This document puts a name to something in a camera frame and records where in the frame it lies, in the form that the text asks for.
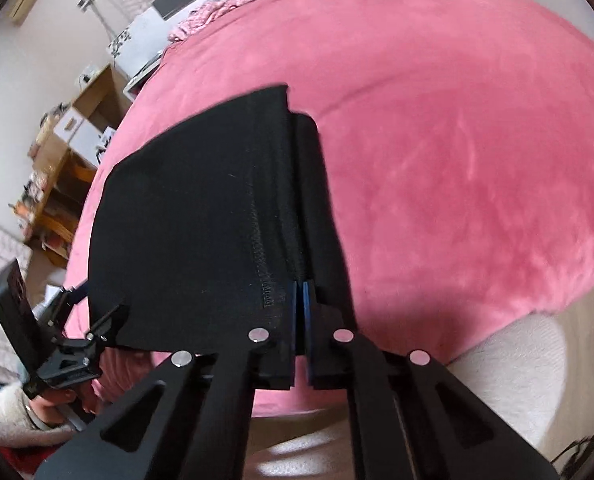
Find pink floral cloth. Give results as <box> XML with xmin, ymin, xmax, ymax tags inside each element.
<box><xmin>167</xmin><ymin>0</ymin><xmax>273</xmax><ymax>43</ymax></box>

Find leaf print nightstand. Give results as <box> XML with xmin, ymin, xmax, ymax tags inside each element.
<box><xmin>108</xmin><ymin>10</ymin><xmax>170</xmax><ymax>98</ymax></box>

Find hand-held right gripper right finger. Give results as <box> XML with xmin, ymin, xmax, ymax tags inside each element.
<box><xmin>302</xmin><ymin>281</ymin><xmax>560</xmax><ymax>480</ymax></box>

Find black pants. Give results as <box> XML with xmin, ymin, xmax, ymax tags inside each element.
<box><xmin>88</xmin><ymin>85</ymin><xmax>360</xmax><ymax>353</ymax></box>

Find black cable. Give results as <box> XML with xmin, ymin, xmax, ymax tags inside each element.
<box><xmin>557</xmin><ymin>425</ymin><xmax>594</xmax><ymax>480</ymax></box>

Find person's left forearm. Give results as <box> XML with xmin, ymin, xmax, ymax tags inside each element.
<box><xmin>0</xmin><ymin>380</ymin><xmax>78</xmax><ymax>450</ymax></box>

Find person's left hand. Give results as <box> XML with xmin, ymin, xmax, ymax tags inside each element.
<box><xmin>27</xmin><ymin>387</ymin><xmax>80</xmax><ymax>428</ymax></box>

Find white drawer cabinet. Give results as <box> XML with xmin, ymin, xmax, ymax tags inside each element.
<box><xmin>54</xmin><ymin>64</ymin><xmax>134</xmax><ymax>162</ymax></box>

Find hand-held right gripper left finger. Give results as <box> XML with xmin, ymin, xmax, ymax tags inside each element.
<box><xmin>34</xmin><ymin>282</ymin><xmax>299</xmax><ymax>480</ymax></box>

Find cluttered wooden desk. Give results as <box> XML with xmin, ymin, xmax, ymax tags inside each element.
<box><xmin>10</xmin><ymin>130</ymin><xmax>99</xmax><ymax>267</ymax></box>

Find white appliance box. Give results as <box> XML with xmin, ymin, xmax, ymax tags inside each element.
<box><xmin>94</xmin><ymin>127</ymin><xmax>119</xmax><ymax>166</ymax></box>

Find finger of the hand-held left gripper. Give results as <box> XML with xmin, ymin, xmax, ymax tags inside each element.
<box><xmin>42</xmin><ymin>280</ymin><xmax>90</xmax><ymax>333</ymax></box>
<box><xmin>84</xmin><ymin>304</ymin><xmax>130</xmax><ymax>347</ymax></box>

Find pink plush bed blanket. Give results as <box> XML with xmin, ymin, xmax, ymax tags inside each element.
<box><xmin>62</xmin><ymin>0</ymin><xmax>594</xmax><ymax>418</ymax></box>

